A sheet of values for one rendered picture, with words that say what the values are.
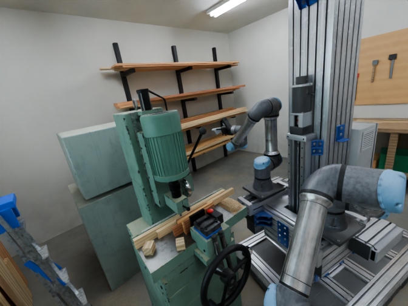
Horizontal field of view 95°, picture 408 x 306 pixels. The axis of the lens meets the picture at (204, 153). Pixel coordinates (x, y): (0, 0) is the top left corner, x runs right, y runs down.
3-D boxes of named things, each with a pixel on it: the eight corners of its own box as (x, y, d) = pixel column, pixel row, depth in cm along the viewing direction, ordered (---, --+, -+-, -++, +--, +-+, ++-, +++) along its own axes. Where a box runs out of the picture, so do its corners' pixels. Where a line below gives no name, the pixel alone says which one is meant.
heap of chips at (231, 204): (234, 214, 104) (234, 208, 103) (217, 204, 115) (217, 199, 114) (244, 206, 109) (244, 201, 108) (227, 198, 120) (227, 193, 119)
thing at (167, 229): (158, 239, 94) (156, 232, 93) (157, 237, 96) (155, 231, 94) (234, 193, 125) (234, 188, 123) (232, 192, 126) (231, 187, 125)
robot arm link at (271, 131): (260, 170, 148) (255, 99, 131) (269, 163, 157) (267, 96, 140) (274, 173, 139) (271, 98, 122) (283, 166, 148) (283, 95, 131)
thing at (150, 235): (136, 249, 90) (133, 241, 88) (135, 247, 91) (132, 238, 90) (226, 196, 123) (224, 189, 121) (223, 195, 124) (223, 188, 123)
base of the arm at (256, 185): (263, 180, 152) (262, 169, 149) (278, 187, 139) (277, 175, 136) (248, 186, 146) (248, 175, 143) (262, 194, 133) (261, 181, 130)
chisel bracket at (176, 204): (178, 217, 95) (175, 203, 92) (166, 206, 105) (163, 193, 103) (190, 210, 99) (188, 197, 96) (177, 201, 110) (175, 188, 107)
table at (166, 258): (163, 302, 70) (159, 291, 68) (136, 255, 94) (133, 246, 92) (261, 221, 104) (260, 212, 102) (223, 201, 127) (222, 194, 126)
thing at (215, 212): (207, 240, 81) (205, 229, 79) (192, 227, 89) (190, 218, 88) (228, 224, 88) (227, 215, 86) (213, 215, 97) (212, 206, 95)
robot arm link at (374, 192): (349, 187, 96) (341, 159, 56) (390, 195, 86) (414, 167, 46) (345, 211, 94) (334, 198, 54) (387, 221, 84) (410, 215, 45)
